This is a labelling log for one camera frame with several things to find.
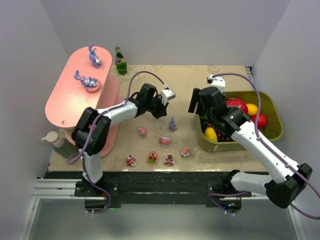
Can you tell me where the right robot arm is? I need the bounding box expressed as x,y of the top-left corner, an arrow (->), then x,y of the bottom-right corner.
188,86 -> 313,209

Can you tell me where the purple bunny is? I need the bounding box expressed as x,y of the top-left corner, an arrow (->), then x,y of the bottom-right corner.
73,70 -> 101,93

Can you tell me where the black base frame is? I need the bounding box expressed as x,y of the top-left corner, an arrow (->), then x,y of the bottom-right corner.
44,171 -> 251,213

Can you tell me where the pink white cake toy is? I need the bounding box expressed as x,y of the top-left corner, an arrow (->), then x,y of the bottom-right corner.
159,136 -> 171,147

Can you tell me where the pink tiered shelf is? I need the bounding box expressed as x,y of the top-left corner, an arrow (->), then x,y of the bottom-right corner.
45,46 -> 124,158

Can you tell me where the yellow mango toy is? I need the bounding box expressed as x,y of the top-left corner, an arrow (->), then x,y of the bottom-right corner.
204,127 -> 218,143

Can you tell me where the strawberry cake toy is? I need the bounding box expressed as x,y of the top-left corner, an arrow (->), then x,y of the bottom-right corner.
163,154 -> 175,167

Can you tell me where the aluminium rail frame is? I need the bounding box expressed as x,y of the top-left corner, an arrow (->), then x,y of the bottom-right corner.
44,73 -> 300,208

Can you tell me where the green glass bottle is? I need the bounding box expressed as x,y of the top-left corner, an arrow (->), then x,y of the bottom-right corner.
115,47 -> 127,75

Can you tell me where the yellow lemon toy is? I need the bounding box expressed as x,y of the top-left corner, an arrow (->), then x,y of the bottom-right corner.
246,103 -> 259,116

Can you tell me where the olive green plastic bin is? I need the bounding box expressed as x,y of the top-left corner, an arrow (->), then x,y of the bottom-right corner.
194,90 -> 283,152

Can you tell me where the pink dragon fruit toy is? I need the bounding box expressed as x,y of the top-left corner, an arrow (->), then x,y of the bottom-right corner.
226,98 -> 248,114

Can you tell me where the purple grape bunch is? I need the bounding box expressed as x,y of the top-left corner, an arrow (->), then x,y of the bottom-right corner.
200,118 -> 234,143

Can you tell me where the green soap dispenser bottle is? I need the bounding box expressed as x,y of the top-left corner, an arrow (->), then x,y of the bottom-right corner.
41,131 -> 78,159

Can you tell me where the purple bunny figure toy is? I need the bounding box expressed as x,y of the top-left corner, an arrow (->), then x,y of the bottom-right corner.
88,43 -> 102,69

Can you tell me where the red apple toy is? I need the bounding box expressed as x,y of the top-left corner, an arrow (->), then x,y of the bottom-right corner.
250,113 -> 268,129

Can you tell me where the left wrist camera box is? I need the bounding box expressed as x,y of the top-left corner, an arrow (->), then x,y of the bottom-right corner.
160,87 -> 176,105

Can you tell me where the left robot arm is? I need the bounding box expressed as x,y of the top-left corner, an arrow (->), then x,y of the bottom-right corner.
67,83 -> 176,184

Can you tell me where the red white cake toy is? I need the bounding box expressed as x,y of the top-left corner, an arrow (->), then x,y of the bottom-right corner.
126,155 -> 136,167

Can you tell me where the pink round cake toy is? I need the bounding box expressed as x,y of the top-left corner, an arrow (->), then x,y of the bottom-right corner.
147,151 -> 158,164

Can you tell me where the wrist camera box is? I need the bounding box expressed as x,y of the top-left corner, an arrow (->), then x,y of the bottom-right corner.
207,74 -> 226,93
160,87 -> 176,105

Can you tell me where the small purple bunny cupcake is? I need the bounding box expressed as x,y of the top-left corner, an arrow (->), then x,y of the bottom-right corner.
168,116 -> 178,132

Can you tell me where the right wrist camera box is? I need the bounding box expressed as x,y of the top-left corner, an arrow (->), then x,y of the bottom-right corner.
207,74 -> 226,93

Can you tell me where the pink bunny figure toy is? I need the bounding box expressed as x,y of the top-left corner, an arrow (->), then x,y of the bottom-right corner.
181,147 -> 190,158

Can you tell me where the pink egg shaped toy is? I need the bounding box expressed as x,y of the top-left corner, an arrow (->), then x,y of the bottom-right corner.
138,127 -> 148,137

